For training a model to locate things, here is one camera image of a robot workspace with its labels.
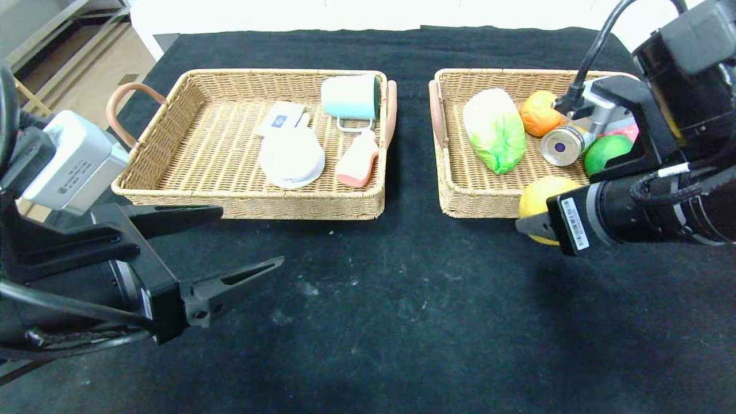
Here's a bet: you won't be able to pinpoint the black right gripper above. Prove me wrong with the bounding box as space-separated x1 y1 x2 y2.
515 172 661 257

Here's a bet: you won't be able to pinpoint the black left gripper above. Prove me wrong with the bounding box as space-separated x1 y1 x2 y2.
26 202 285 346

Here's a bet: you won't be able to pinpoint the yellow pear fruit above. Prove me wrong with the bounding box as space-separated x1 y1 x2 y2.
517 175 585 247

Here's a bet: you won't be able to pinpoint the gold drink can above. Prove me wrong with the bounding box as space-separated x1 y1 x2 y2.
540 124 596 167

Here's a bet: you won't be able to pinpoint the white green napa cabbage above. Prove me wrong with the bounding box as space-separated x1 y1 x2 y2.
463 87 527 175

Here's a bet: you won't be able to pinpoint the crushed white paper bowl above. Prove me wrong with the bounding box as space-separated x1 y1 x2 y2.
259 125 326 190

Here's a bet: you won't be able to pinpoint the pink bottle white cap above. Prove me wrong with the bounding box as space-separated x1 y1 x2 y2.
335 129 380 189

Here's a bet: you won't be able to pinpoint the green round fruit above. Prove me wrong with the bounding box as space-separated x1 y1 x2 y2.
584 134 634 177

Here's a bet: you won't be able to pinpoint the orange fruit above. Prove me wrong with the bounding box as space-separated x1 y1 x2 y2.
519 90 568 137

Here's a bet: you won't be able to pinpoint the small card box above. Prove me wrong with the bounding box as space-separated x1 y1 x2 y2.
255 101 307 139

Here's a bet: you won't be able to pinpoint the mint green mug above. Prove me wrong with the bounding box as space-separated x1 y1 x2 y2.
320 74 381 133

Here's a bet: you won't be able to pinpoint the white table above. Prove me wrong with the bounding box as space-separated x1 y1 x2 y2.
131 0 610 61

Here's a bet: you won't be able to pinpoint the wicker basket brown handles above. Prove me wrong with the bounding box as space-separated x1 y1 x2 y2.
106 68 398 221
428 68 650 221

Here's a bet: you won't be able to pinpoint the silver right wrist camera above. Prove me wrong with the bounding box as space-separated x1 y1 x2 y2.
575 91 637 139

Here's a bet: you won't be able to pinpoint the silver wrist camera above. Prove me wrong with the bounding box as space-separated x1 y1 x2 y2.
20 110 130 216
575 91 637 139

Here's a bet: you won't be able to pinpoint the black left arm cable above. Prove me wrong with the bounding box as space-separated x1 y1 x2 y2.
0 279 157 361

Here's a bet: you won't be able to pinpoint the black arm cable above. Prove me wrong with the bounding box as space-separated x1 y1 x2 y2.
0 279 157 361
555 0 691 116

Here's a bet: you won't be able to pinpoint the cable loop with white tag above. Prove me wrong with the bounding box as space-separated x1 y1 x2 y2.
630 161 736 209

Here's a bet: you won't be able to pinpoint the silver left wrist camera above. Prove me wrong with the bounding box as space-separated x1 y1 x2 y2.
20 110 130 216

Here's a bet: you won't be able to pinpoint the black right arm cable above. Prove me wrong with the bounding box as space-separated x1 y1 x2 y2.
555 0 691 116

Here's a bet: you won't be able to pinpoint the grey metal shelf frame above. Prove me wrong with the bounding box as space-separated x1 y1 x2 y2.
0 0 133 87

